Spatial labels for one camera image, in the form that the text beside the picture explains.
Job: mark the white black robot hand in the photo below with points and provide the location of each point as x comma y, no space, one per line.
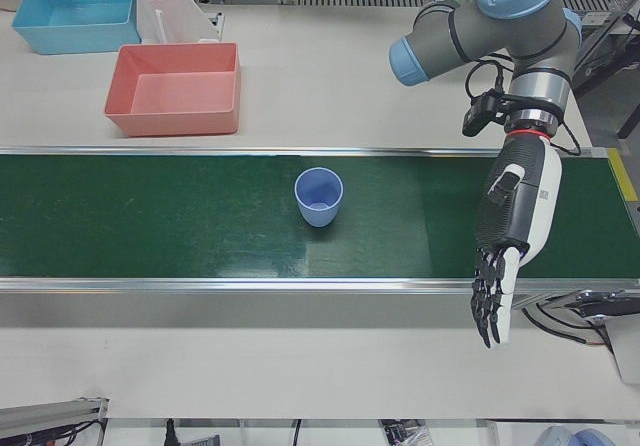
520,201

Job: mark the blue plastic cup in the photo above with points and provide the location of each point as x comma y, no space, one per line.
319,216

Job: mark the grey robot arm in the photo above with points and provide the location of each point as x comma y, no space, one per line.
490,31

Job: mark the pink plastic box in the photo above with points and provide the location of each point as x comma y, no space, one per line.
175,96

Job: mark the light blue plastic box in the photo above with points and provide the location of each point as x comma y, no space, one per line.
75,16

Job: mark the green conveyor belt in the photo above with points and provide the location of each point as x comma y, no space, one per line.
150,226

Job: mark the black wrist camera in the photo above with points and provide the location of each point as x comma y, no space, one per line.
480,113

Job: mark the white post with base bracket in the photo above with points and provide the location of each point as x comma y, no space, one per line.
170,16

